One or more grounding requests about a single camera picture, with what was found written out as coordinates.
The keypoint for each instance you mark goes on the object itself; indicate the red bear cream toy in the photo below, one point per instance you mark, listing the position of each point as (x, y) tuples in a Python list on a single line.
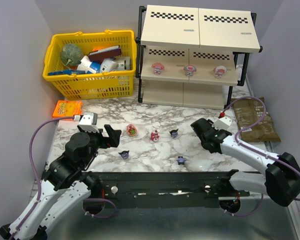
[(154, 136)]

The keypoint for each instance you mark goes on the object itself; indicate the purple small figure toy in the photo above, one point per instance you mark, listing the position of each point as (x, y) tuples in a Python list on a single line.
[(181, 160)]

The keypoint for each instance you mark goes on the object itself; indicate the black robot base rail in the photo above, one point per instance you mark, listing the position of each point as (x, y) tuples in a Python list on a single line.
[(145, 190)]

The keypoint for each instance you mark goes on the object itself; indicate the white blue carton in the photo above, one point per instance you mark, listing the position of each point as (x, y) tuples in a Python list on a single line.
[(90, 67)]

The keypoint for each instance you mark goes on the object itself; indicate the black purple cat toy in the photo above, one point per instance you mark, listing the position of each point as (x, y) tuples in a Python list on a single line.
[(174, 133)]

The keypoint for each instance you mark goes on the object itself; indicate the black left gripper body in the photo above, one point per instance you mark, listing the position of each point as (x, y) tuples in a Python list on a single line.
[(106, 139)]

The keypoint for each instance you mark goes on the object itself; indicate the white pink bunny toy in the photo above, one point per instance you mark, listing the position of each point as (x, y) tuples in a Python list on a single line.
[(219, 71)]

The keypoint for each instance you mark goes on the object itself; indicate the dark red book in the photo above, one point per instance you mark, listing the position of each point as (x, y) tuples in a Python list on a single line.
[(104, 53)]

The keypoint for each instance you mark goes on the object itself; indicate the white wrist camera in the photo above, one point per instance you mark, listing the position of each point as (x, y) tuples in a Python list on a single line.
[(223, 122), (87, 122)]

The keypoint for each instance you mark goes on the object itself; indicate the orange snack box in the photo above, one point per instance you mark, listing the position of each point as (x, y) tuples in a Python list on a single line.
[(67, 108)]

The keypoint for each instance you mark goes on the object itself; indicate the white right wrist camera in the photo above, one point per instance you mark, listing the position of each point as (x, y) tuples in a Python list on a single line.
[(223, 122)]

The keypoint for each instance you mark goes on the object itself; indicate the pink round bunny toy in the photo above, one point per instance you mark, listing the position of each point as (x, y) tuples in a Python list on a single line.
[(189, 70)]

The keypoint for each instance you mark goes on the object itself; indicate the green round melon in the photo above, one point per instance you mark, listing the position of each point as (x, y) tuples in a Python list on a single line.
[(71, 55)]

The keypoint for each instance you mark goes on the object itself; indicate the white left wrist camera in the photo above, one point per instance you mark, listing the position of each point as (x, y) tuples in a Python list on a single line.
[(87, 122)]

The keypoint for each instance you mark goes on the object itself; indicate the pink bear strawberry toy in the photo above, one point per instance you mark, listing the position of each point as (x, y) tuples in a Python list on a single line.
[(131, 130)]

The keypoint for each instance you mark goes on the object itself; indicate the black purple-bow cat toy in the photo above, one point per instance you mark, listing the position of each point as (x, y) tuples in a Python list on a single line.
[(124, 154)]

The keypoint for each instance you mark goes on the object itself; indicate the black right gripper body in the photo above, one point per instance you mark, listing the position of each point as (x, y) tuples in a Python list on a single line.
[(203, 130)]

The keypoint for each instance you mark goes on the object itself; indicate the blue flat package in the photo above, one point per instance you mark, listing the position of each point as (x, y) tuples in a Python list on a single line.
[(67, 72)]

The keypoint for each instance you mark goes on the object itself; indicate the yellow plastic shopping basket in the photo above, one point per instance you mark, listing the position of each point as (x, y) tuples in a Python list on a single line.
[(92, 86)]

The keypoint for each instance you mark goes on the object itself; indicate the beige three-tier shelf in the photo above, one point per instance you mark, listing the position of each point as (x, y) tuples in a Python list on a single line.
[(205, 38)]

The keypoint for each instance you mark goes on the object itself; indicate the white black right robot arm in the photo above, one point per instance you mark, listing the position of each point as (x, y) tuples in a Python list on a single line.
[(278, 175)]

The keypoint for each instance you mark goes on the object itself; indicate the pink blue-bow bunny toy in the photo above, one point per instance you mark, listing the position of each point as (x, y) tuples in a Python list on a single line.
[(157, 68)]

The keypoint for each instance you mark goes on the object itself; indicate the white small box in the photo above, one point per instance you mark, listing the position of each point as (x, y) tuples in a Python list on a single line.
[(108, 65)]

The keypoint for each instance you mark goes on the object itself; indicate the white cylindrical can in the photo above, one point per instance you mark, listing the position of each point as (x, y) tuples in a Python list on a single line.
[(123, 63)]

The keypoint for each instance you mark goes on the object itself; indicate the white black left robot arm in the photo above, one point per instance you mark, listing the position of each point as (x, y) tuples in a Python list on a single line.
[(64, 184)]

